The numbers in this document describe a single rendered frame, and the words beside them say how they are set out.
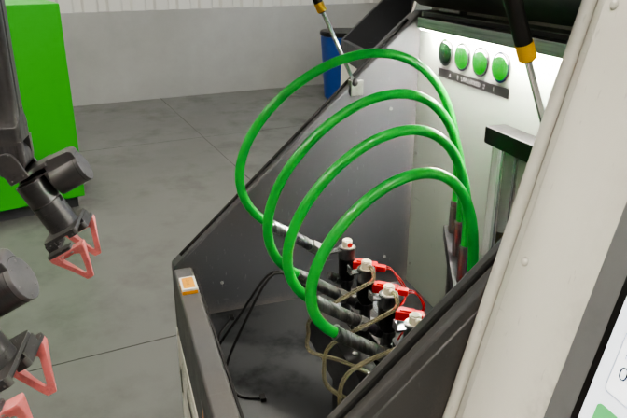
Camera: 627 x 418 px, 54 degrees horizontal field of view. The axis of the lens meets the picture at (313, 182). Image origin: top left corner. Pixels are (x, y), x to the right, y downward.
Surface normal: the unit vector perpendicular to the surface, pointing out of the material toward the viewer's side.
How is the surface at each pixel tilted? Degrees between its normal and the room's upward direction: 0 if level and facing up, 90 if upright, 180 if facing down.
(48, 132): 90
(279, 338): 0
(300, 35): 90
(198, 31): 90
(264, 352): 0
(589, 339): 76
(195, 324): 0
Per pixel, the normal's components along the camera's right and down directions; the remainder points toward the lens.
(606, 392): -0.92, -0.11
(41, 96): 0.54, 0.29
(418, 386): 0.32, 0.33
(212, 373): 0.00, -0.94
